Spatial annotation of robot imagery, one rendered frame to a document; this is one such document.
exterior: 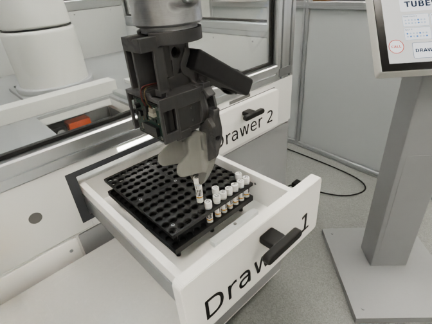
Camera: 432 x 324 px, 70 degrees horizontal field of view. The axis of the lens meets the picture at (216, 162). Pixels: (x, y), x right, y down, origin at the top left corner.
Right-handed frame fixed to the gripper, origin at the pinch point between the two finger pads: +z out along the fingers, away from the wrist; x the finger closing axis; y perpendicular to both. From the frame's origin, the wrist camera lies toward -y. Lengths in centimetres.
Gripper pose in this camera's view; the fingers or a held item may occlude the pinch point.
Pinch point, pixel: (200, 171)
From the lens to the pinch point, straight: 45.2
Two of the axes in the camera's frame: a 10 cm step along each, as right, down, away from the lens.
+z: 0.7, 8.5, 5.1
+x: 6.8, 3.4, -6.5
